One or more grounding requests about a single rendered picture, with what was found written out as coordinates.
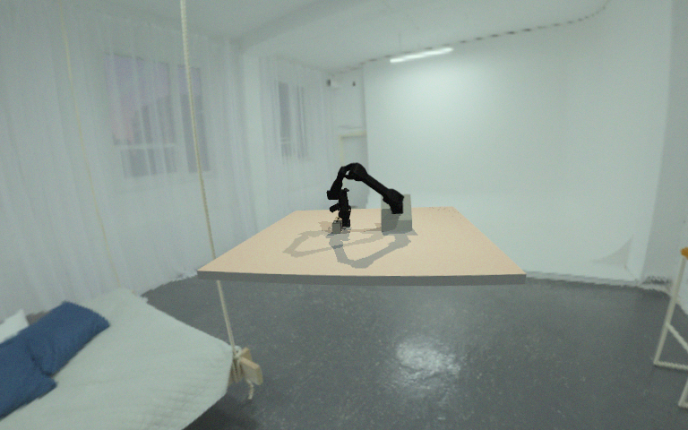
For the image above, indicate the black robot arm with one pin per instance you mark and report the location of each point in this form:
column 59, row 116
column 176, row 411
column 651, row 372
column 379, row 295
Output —
column 358, row 173

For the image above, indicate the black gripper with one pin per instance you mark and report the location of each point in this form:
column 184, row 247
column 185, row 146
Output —
column 344, row 211

